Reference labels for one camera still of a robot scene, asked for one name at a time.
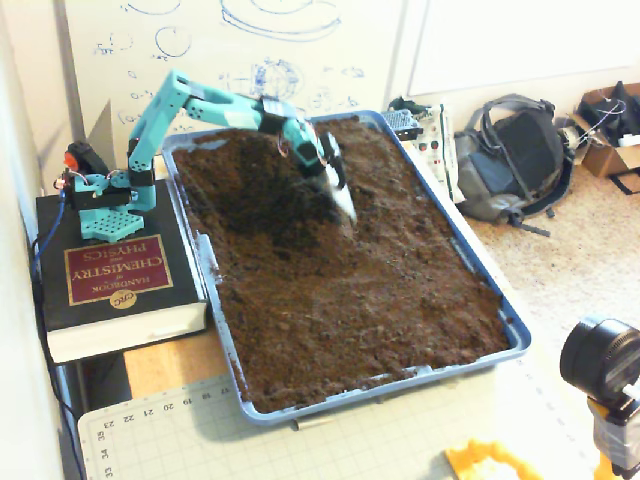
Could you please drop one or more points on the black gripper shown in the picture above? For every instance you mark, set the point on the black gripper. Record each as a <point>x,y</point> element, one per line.
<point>334,169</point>

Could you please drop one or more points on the brown soil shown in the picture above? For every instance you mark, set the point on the brown soil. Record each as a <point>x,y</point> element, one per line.
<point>350,290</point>

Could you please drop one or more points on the teal robot arm with base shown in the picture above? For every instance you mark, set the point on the teal robot arm with base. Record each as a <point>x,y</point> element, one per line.
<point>155,120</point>

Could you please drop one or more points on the perforated electronics box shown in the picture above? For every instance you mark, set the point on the perforated electronics box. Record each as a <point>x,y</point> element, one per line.
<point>400,122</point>

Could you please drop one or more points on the white panel with red buttons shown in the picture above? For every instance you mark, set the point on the white panel with red buttons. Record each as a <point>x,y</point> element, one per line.
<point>440,150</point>

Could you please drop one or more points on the whiteboard with blue drawings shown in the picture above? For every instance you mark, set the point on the whiteboard with blue drawings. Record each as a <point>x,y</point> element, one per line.
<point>250,45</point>

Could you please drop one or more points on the grey backpack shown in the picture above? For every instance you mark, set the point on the grey backpack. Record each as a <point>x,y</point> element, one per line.
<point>515,155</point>

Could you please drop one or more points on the blue plastic tray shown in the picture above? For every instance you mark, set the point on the blue plastic tray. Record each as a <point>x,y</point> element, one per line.
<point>500,300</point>

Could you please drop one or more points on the blank white board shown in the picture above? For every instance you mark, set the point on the blank white board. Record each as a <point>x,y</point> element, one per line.
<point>525,45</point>

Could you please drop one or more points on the small metal bar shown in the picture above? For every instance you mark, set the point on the small metal bar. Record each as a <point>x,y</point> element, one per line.
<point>312,424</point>

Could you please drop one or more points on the black chemistry physics handbook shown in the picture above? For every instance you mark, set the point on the black chemistry physics handbook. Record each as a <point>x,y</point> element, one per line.
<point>120,300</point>

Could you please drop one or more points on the cardboard box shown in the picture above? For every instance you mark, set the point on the cardboard box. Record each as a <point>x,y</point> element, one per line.
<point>607,157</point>

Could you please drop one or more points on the green cutting mat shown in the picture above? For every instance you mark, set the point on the green cutting mat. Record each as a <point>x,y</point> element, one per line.
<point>200,440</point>

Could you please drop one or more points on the yellow plastic stand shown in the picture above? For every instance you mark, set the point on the yellow plastic stand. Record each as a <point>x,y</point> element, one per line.
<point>480,462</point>

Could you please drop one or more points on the black camera lens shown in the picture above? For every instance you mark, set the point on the black camera lens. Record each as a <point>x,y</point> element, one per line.
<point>595,355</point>

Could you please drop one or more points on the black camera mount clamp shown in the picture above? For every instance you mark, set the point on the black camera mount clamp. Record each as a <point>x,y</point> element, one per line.
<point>617,435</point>

